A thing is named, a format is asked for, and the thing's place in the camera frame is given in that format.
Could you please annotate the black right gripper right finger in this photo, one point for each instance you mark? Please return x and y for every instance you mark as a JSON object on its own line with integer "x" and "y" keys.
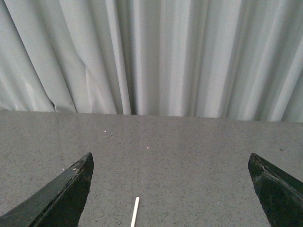
{"x": 279, "y": 193}

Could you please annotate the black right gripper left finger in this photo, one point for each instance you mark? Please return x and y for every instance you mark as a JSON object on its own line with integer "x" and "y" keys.
{"x": 59, "y": 203}

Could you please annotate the white chopstick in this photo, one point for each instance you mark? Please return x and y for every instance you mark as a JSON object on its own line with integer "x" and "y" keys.
{"x": 135, "y": 211}

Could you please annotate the white pleated curtain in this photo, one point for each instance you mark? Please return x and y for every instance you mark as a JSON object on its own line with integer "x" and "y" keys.
{"x": 237, "y": 59}

